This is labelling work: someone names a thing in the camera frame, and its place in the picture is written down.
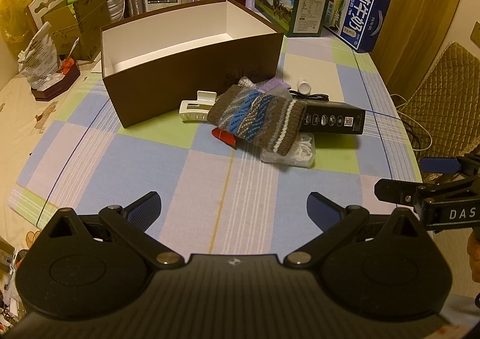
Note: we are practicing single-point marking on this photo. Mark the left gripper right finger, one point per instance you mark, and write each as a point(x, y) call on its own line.
point(338, 224)

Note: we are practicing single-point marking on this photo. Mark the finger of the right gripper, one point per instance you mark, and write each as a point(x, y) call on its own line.
point(467, 165)
point(398, 192)

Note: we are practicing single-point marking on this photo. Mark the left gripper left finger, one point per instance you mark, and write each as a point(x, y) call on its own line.
point(128, 226)

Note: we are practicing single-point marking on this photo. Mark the black product box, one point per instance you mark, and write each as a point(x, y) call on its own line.
point(327, 117)

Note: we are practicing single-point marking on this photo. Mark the striped knitted sock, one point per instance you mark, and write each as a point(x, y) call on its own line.
point(268, 121)

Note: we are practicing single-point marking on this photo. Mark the white hair claw clip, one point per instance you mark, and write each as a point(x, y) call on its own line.
point(197, 110)

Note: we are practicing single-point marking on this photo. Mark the red snack packet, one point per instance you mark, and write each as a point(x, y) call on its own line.
point(225, 137)

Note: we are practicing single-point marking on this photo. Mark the white pill bottle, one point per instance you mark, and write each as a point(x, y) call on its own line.
point(303, 87)

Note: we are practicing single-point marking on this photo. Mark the purple cream tube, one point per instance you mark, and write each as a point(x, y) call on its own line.
point(275, 86)

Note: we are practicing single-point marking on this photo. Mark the person right hand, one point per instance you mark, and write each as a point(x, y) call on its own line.
point(473, 251)

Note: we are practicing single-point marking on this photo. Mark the checked pastel tablecloth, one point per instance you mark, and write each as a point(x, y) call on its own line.
point(73, 152)

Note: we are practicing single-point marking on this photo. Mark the small dark wooden tray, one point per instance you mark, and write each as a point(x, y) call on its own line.
point(58, 85)

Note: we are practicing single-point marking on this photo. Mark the large brown cardboard box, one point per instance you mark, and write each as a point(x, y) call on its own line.
point(154, 61)

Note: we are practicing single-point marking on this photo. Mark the blue milk carton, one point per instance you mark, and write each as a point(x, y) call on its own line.
point(357, 22)

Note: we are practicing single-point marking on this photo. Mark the white crumpled plastic bag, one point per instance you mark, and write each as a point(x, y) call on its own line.
point(40, 59)

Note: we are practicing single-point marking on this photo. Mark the brown cardboard carton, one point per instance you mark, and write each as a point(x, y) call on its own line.
point(75, 27)

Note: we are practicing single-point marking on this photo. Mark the yellow plastic bag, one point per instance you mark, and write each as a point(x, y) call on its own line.
point(16, 25)

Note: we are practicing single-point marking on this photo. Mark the wall socket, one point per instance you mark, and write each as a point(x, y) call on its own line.
point(475, 34)

